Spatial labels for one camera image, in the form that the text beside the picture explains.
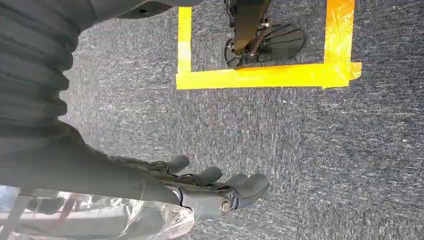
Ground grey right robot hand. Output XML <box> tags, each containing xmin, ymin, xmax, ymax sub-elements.
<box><xmin>0</xmin><ymin>120</ymin><xmax>271</xmax><ymax>222</ymax></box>

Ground ribbed grey right arm sleeve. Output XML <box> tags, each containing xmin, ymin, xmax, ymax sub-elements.
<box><xmin>0</xmin><ymin>0</ymin><xmax>100</xmax><ymax>132</ymax></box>

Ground yellow floor tape strip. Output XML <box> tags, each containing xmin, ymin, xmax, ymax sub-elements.
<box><xmin>175</xmin><ymin>61</ymin><xmax>363</xmax><ymax>91</ymax></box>
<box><xmin>177</xmin><ymin>6</ymin><xmax>193</xmax><ymax>74</ymax></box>
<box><xmin>323</xmin><ymin>0</ymin><xmax>356</xmax><ymax>67</ymax></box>

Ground dark robot body part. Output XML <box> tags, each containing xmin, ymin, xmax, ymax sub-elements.
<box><xmin>89</xmin><ymin>0</ymin><xmax>204</xmax><ymax>20</ymax></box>

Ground black robot leg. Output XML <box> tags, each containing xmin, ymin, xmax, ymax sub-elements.
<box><xmin>224</xmin><ymin>0</ymin><xmax>272</xmax><ymax>56</ymax></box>

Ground black robot foot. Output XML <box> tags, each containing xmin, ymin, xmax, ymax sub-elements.
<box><xmin>224</xmin><ymin>21</ymin><xmax>307</xmax><ymax>70</ymax></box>

